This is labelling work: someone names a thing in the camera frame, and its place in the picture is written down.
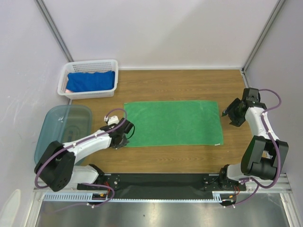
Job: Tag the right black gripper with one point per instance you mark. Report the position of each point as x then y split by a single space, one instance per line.
234 111

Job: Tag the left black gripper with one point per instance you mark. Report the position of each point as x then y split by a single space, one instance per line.
123 144

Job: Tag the green towel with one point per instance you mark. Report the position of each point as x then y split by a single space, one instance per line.
174 123

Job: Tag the white perforated plastic basket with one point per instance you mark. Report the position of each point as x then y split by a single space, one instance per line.
100 66

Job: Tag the blue towel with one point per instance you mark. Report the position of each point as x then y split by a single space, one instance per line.
87 82

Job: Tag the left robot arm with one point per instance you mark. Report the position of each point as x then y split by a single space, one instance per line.
56 168

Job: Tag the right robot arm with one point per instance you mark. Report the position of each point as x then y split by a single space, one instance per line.
265 155

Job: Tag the blue translucent plastic tub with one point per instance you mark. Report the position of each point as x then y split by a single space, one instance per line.
63 123

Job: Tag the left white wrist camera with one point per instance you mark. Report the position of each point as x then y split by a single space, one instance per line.
111 120

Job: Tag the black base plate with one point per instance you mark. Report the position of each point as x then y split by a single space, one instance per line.
167 186

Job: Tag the slotted aluminium rail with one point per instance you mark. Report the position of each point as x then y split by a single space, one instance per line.
96 187

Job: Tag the right aluminium frame post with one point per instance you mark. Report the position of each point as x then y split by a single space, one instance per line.
273 15

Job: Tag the aluminium frame post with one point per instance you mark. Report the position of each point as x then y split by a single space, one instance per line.
273 15
41 5

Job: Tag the left aluminium frame post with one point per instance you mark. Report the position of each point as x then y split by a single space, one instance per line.
41 5

